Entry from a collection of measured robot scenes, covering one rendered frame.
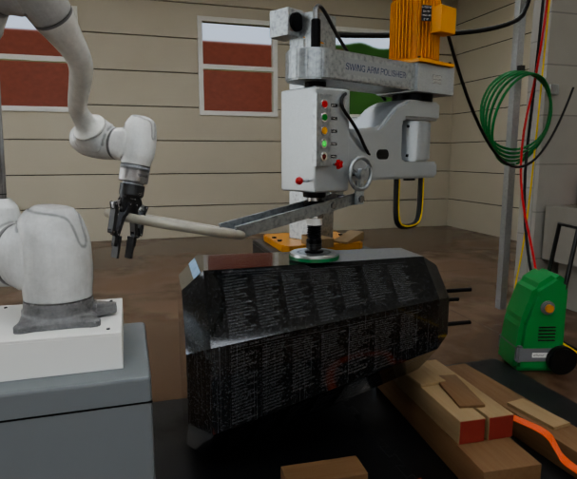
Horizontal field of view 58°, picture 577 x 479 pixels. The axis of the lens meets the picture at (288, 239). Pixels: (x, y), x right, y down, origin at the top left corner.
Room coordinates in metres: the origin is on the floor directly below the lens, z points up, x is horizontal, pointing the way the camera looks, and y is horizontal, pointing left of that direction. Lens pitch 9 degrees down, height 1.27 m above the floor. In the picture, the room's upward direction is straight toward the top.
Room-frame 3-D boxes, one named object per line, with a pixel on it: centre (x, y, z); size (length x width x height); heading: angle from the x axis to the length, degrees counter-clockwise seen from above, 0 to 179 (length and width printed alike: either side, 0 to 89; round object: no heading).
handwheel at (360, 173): (2.23, -0.28, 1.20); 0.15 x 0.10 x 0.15; 130
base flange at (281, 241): (3.12, -0.14, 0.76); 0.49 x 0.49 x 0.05; 16
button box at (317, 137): (2.12, -0.13, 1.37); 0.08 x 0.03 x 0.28; 130
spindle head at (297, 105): (2.30, -0.18, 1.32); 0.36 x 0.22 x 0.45; 130
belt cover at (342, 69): (2.47, -0.38, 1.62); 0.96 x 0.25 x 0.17; 130
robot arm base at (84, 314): (1.21, 0.53, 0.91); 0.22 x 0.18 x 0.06; 111
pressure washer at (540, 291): (3.06, -1.51, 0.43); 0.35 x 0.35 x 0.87; 1
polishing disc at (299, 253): (2.25, -0.11, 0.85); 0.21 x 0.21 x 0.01
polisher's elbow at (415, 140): (2.67, -0.62, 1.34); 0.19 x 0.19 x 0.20
